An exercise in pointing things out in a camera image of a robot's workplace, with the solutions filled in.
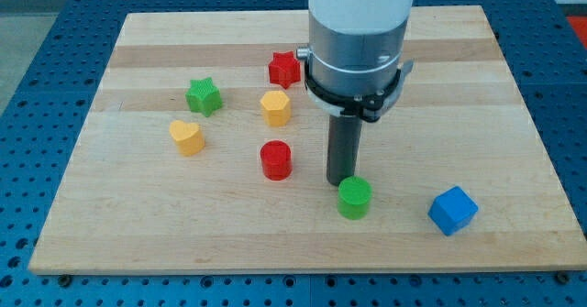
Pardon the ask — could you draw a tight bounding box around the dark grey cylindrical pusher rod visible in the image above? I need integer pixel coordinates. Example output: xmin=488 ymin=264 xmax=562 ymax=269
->
xmin=327 ymin=115 xmax=361 ymax=186

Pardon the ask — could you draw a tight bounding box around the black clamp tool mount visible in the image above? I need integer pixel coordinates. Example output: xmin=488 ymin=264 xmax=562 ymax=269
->
xmin=296 ymin=48 xmax=414 ymax=123

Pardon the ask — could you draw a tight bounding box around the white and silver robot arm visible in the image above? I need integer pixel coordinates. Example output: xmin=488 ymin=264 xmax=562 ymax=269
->
xmin=296 ymin=0 xmax=414 ymax=185

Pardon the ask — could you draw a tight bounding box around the green cylinder block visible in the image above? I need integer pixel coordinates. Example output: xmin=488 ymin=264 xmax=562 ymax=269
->
xmin=338 ymin=176 xmax=372 ymax=220

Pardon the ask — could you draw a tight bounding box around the red cylinder block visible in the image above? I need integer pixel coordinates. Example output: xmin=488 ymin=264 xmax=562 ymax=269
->
xmin=260 ymin=140 xmax=293 ymax=181

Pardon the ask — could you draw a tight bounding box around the yellow hexagon block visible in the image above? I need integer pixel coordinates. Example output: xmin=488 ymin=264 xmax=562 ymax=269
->
xmin=260 ymin=91 xmax=292 ymax=127

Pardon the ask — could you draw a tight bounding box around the red star block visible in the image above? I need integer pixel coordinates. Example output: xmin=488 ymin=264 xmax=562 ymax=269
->
xmin=268 ymin=51 xmax=301 ymax=89

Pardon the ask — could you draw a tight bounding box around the blue cube block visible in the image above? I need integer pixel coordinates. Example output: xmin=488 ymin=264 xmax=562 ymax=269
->
xmin=427 ymin=186 xmax=479 ymax=236

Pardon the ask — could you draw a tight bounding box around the light wooden board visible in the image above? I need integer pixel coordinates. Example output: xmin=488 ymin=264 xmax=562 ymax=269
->
xmin=29 ymin=5 xmax=586 ymax=276

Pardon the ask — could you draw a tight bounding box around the green star block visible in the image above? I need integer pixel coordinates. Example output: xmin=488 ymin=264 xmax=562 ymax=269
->
xmin=185 ymin=77 xmax=223 ymax=117

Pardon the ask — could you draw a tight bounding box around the yellow heart block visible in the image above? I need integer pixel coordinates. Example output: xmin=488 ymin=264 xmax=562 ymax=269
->
xmin=169 ymin=120 xmax=205 ymax=156

